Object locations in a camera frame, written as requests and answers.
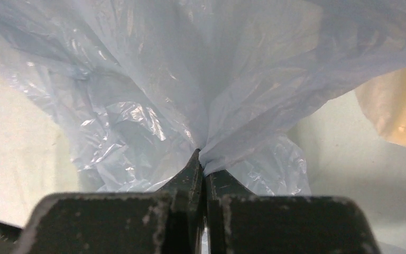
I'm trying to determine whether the light blue trash bag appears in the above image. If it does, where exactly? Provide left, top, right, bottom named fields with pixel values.
left=0, top=1, right=406, bottom=195

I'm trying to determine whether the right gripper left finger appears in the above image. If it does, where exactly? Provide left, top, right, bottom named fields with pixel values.
left=13, top=151, right=203, bottom=253

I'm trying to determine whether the clear bag with yellow rim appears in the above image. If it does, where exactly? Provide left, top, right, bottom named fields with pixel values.
left=354, top=68, right=406, bottom=147

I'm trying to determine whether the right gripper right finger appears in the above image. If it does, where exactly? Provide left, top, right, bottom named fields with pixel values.
left=205, top=170, right=380, bottom=253

